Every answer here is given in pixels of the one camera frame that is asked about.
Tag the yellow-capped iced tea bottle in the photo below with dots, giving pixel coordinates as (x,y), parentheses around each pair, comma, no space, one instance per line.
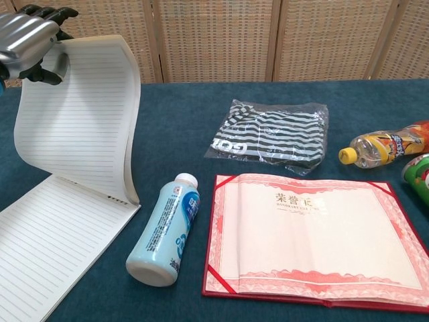
(385,146)

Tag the woven bamboo folding screen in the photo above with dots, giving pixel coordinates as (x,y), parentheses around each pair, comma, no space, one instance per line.
(214,40)

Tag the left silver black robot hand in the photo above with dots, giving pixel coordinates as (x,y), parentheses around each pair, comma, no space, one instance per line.
(23,40)

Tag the dark blue tablecloth-covered table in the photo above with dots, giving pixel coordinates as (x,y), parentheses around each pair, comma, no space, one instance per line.
(174,110)

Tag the red bordered certificate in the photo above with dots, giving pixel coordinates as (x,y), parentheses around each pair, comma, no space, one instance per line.
(301,234)

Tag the beige notebook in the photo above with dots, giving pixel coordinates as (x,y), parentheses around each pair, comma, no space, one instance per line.
(67,117)

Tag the light blue milk drink bottle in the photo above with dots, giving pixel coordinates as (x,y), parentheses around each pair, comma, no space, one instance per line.
(164,228)

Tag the green Pringles can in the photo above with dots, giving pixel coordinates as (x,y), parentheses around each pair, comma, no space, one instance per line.
(419,181)

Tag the striped garment in plastic bag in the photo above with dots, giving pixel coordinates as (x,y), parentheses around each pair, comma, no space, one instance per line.
(268,137)

